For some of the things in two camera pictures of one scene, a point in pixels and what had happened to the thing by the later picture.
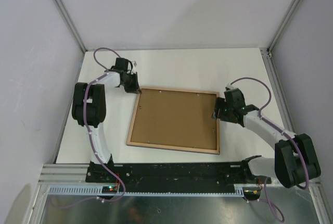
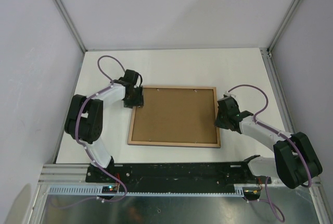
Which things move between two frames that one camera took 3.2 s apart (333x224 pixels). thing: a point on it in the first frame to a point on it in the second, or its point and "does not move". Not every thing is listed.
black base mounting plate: [176, 177] does not move
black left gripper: [135, 88] to [138, 101]
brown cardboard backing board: [176, 118] does not move
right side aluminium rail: [286, 120] does not move
